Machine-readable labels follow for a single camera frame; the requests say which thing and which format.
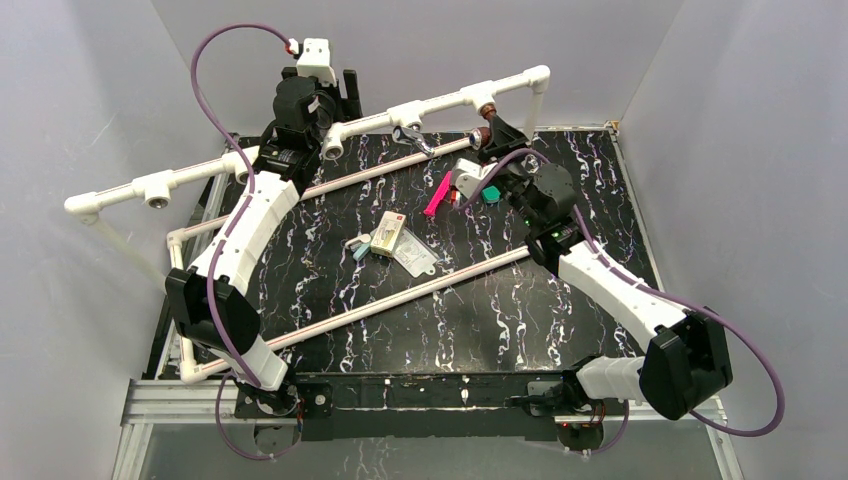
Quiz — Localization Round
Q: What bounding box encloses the aluminium table frame rail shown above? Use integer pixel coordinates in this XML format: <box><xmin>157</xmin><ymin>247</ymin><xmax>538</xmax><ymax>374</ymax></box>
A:
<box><xmin>119</xmin><ymin>374</ymin><xmax>747</xmax><ymax>480</ymax></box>

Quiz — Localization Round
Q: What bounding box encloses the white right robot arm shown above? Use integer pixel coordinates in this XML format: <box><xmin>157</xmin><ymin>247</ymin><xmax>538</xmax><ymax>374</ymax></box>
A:
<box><xmin>471</xmin><ymin>113</ymin><xmax>733</xmax><ymax>420</ymax></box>

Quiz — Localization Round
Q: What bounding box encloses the small beige cardboard box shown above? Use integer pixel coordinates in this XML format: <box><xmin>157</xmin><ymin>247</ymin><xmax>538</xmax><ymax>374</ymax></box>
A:
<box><xmin>370</xmin><ymin>211</ymin><xmax>407</xmax><ymax>258</ymax></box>

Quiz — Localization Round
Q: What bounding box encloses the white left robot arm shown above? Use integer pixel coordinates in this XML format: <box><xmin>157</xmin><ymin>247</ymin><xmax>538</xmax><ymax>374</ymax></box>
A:
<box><xmin>165</xmin><ymin>67</ymin><xmax>362</xmax><ymax>416</ymax></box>

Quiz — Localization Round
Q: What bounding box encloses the white small clip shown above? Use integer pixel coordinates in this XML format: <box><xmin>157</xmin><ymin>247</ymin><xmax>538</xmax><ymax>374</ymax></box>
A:
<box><xmin>344</xmin><ymin>233</ymin><xmax>372</xmax><ymax>251</ymax></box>

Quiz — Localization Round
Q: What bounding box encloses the light blue small block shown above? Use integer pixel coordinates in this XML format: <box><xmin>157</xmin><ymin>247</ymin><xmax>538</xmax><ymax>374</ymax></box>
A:
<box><xmin>352</xmin><ymin>243</ymin><xmax>371</xmax><ymax>262</ymax></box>

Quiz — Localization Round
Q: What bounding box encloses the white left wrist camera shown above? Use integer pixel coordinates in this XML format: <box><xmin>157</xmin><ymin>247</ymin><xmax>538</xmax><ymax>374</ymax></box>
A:
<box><xmin>288</xmin><ymin>38</ymin><xmax>338</xmax><ymax>87</ymax></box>

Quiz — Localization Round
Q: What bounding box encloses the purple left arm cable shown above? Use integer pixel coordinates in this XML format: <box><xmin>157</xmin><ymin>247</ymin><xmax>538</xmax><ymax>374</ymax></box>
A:
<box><xmin>190</xmin><ymin>23</ymin><xmax>299</xmax><ymax>462</ymax></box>

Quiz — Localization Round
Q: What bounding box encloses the brown water faucet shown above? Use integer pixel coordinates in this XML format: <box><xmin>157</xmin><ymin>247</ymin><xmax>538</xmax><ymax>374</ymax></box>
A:
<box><xmin>469</xmin><ymin>102</ymin><xmax>497</xmax><ymax>150</ymax></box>

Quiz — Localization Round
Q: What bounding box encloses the clear plastic bag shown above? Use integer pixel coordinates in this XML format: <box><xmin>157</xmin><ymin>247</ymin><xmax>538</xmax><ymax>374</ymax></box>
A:
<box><xmin>393</xmin><ymin>228</ymin><xmax>439</xmax><ymax>278</ymax></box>

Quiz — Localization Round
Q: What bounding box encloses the chrome water faucet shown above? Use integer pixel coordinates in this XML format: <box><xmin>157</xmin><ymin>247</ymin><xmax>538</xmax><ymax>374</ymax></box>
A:
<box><xmin>392</xmin><ymin>126</ymin><xmax>435</xmax><ymax>158</ymax></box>

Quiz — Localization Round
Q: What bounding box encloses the green square block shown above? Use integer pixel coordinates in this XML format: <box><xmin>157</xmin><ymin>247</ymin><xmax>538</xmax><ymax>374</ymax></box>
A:
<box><xmin>481</xmin><ymin>185</ymin><xmax>501</xmax><ymax>205</ymax></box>

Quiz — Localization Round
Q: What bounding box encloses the pink plastic strip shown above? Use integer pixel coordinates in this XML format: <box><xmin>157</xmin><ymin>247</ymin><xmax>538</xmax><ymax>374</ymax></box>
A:
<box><xmin>423</xmin><ymin>172</ymin><xmax>452</xmax><ymax>217</ymax></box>

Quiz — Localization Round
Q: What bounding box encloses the white PVC pipe frame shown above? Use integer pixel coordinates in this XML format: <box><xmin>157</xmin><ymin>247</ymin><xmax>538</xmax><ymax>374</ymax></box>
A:
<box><xmin>64</xmin><ymin>65</ymin><xmax>550</xmax><ymax>384</ymax></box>

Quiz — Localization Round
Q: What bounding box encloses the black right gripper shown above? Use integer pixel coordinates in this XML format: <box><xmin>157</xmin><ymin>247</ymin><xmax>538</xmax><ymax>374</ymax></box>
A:
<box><xmin>476</xmin><ymin>114</ymin><xmax>541</xmax><ymax>230</ymax></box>

